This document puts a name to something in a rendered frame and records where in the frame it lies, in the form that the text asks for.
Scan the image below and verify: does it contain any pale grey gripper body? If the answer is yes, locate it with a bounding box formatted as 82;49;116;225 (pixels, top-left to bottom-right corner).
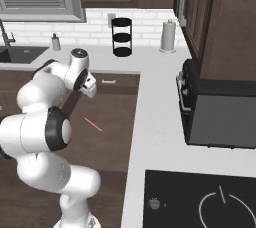
81;83;99;99

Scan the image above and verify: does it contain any brown wooden drawer front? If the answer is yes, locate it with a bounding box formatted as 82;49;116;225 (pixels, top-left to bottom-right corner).
87;72;141;96

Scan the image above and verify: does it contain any pink straw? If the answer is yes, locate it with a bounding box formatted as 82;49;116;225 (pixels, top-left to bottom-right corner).
84;117;104;133

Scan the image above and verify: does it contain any brown wooden open drawer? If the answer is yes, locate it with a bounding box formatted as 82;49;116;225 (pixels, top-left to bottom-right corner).
49;91;140;174

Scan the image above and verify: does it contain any black three-tier stand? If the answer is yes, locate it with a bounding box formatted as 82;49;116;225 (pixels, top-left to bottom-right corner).
111;17;133;58

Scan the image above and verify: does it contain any grey soap dispenser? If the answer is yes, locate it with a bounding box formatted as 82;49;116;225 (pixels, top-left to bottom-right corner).
51;32;62;52

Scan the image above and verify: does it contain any dark sink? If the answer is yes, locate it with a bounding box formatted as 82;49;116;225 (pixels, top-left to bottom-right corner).
0;45;51;65

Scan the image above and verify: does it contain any white paper towel roll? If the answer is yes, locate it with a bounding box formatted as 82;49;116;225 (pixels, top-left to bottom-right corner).
159;18;177;54

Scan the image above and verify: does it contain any dark tap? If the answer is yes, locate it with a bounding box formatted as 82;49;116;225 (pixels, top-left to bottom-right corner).
0;18;17;48

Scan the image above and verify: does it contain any grey hob knob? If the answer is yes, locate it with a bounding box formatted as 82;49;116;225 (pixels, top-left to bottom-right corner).
148;197;161;211

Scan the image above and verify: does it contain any black toaster oven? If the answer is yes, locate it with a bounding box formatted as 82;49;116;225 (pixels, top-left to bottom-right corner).
175;58;256;150

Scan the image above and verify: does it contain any dark brown tall cupboard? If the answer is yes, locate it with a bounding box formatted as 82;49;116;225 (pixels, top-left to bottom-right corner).
172;0;256;82

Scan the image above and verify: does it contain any black hob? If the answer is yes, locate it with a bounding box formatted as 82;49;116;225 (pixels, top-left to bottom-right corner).
142;169;256;228

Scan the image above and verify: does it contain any grey wall socket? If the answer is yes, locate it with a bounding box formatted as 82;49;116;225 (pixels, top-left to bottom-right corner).
107;12;117;28

